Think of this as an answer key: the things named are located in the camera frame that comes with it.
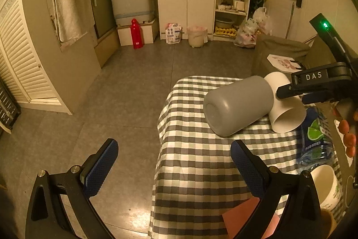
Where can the brown kraft paper cup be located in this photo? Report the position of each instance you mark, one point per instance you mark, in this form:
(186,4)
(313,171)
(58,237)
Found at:
(328,223)

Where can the white printed carton bag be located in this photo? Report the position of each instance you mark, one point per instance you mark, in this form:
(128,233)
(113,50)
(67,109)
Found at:
(173,33)

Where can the egg tray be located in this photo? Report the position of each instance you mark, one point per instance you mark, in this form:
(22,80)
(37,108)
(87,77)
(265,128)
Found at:
(230,32)

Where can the right hand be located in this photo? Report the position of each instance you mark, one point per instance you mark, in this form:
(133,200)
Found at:
(349,139)

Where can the white plastic cup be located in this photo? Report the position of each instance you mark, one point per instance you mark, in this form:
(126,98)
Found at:
(287,114)

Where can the grey white checkered tablecloth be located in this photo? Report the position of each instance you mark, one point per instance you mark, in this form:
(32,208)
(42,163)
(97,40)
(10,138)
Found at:
(196,181)

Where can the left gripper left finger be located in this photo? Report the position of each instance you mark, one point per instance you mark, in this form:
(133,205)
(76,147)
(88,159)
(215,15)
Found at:
(46,216)

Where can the red pink faceted cup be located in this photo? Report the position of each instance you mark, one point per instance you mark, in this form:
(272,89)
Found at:
(235,218)

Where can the white plastic bag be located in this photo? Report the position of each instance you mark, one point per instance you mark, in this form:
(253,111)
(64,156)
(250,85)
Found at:
(259,23)

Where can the blue labelled cup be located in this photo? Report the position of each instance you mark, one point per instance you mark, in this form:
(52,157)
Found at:
(317,145)

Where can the white sink cabinet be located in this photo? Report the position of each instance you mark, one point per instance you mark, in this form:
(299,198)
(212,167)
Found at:
(186,13)

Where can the white open shelf unit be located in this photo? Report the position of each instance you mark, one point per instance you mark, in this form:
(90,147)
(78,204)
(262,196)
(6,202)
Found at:
(236,10)

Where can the dark green sofa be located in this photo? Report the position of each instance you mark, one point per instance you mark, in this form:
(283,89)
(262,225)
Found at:
(314,55)

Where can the red bottle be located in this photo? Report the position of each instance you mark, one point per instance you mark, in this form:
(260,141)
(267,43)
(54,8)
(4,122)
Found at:
(136,35)

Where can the metal bowl on shelf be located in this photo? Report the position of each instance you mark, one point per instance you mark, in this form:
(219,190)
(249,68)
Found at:
(222,22)

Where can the white trash bin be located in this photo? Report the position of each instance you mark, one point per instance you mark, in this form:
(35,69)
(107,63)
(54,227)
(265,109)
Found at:
(197,36)

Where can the white printed paper cup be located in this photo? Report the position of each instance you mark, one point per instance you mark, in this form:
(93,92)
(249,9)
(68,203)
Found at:
(327,186)

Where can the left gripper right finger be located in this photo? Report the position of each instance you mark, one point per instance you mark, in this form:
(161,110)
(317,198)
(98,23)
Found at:
(301,217)

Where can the grey plastic cup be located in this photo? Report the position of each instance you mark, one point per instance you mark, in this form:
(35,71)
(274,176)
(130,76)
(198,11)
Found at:
(233,107)

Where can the white louvered wardrobe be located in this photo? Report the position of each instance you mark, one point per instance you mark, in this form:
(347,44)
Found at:
(21,69)

